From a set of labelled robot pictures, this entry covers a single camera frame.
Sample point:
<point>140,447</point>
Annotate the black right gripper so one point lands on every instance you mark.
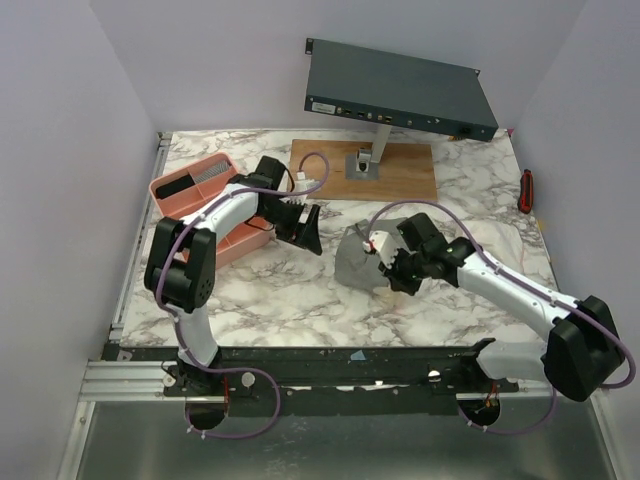
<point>400,280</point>

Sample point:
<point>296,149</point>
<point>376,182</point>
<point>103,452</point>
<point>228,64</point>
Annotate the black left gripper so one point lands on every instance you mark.
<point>292,233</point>

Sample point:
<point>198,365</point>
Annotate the grey cream underwear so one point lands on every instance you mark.
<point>354,268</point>

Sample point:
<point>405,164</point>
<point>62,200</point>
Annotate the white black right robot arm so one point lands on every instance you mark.
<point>577,350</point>

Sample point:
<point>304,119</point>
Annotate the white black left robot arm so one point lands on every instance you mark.
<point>181,267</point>

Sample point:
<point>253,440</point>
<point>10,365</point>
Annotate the metal support stand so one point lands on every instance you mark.
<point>372,152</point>

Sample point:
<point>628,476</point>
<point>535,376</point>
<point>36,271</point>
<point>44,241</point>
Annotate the wooden base board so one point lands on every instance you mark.
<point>405,171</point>

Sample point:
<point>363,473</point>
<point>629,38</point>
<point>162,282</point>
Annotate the grey striped item in tray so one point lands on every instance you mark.
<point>212,171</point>

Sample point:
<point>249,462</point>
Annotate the pink compartment organizer tray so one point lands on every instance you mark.
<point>243,239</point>

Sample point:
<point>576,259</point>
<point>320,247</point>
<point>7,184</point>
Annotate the red black utility knife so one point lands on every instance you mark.
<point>525,199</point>

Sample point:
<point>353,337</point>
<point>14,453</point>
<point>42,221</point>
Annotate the blue-grey rack network device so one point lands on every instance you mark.
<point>384,88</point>

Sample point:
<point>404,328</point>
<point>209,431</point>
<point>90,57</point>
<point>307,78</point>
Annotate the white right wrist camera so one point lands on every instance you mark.
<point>384,246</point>

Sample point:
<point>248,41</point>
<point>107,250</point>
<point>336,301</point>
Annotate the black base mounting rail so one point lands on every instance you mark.
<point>322,381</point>

